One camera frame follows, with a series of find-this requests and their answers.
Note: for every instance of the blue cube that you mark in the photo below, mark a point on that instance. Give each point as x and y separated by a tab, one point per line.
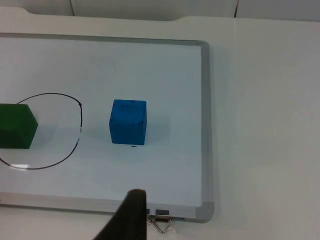
128	123

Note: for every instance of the black binder clip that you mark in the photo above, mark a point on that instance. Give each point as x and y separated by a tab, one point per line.
160	217

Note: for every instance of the grey-framed whiteboard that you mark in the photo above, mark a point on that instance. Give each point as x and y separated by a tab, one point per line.
140	75

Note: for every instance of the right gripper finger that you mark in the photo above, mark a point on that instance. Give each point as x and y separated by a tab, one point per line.
130	220

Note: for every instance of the green cube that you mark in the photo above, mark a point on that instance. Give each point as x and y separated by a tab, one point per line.
15	126

